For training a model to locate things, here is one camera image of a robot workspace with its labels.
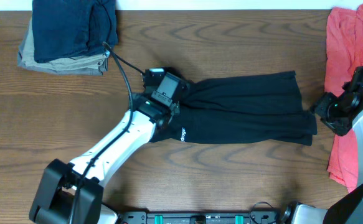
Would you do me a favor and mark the black t-shirt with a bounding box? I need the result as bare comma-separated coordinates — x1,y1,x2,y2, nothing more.
151,71,318,146

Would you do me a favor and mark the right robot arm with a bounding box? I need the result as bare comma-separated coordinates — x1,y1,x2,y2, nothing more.
283,83,363,223

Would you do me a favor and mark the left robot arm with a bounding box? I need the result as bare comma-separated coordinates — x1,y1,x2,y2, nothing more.
29,67,190,223

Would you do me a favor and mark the folded grey garment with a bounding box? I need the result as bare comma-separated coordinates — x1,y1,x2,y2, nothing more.
17,20,108,76

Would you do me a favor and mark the red-orange t-shirt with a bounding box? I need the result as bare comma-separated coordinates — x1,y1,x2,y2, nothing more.
324,2,363,194

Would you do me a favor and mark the folded navy blue garment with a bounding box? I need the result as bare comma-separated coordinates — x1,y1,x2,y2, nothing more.
32,0,118,63

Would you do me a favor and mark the folded khaki garment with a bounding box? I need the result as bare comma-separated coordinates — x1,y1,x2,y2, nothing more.
21,26,108,70

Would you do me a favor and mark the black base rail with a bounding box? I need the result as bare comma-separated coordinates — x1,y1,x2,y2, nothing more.
117,202,291,224

